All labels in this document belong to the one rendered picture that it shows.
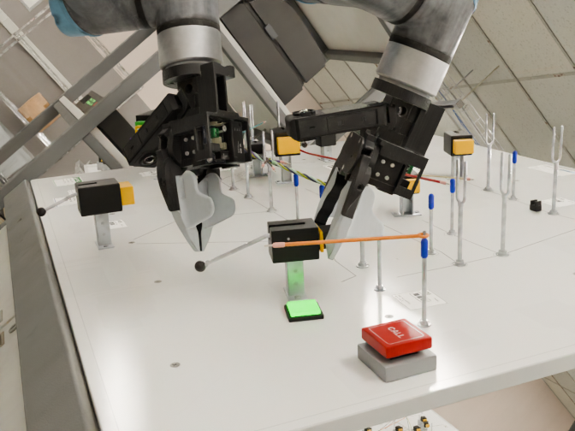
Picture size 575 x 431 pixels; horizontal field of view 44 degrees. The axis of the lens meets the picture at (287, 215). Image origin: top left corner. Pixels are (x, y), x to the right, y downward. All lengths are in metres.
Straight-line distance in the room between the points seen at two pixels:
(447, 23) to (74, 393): 0.54
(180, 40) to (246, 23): 1.06
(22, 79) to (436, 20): 7.64
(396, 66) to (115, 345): 0.43
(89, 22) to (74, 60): 7.42
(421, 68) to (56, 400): 0.51
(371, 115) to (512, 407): 9.94
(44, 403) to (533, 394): 10.22
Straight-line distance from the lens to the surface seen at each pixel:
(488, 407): 10.47
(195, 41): 0.84
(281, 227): 0.84
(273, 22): 1.92
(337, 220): 0.80
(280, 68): 1.93
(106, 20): 0.89
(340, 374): 0.69
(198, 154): 0.80
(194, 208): 0.82
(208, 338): 0.78
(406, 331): 0.70
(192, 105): 0.84
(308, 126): 0.80
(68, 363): 0.77
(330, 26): 2.36
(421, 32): 0.81
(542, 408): 10.97
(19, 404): 0.91
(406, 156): 0.82
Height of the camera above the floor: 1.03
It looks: 7 degrees up
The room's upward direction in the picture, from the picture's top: 47 degrees clockwise
